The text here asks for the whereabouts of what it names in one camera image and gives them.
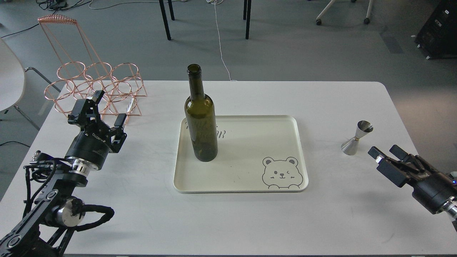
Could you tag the steel double jigger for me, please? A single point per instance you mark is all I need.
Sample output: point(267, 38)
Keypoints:
point(350, 147)

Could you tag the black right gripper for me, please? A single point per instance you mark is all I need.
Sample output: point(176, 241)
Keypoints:
point(432, 189)

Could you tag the white office chair base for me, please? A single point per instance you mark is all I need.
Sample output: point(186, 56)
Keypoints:
point(344, 10)

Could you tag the dark green wine bottle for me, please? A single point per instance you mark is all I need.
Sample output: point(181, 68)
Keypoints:
point(200, 116)

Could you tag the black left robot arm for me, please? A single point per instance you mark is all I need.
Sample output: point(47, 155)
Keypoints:
point(52, 214)

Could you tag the cream tray with bear print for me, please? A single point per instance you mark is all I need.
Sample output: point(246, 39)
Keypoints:
point(258, 153)

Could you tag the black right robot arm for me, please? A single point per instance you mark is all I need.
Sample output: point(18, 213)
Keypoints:
point(452, 210)

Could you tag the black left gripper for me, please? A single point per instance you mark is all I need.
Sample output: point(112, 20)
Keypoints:
point(95, 140)

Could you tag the copper wire bottle rack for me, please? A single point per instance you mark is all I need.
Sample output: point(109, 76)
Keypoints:
point(77, 79)

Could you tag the white chair at left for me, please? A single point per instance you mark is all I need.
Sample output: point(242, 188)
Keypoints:
point(12, 81)

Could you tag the black equipment case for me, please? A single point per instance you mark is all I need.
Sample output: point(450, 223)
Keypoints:
point(437, 39)

